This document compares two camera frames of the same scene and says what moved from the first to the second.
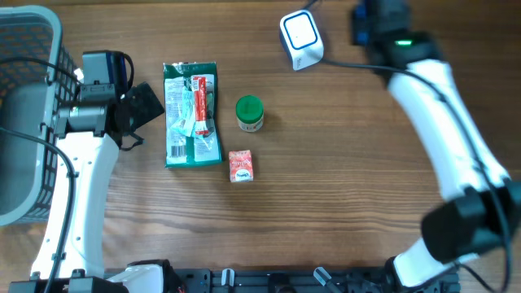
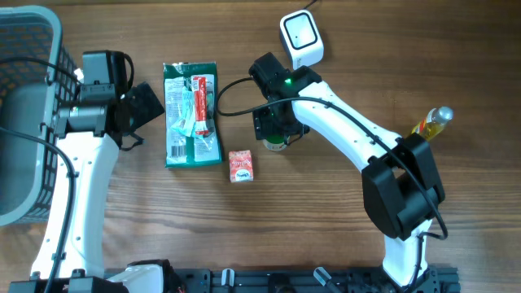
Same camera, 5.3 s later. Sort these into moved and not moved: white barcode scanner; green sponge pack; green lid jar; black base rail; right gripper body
Moved: green lid jar; right gripper body
Not moved: green sponge pack; white barcode scanner; black base rail
